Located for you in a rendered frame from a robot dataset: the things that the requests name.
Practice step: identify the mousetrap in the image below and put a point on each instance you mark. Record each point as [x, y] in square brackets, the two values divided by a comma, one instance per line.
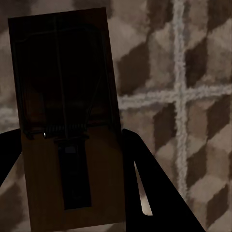
[69, 119]

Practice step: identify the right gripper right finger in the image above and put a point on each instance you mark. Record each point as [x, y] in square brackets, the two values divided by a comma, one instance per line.
[170, 212]

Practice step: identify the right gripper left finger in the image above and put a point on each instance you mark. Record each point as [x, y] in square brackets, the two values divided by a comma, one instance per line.
[10, 150]

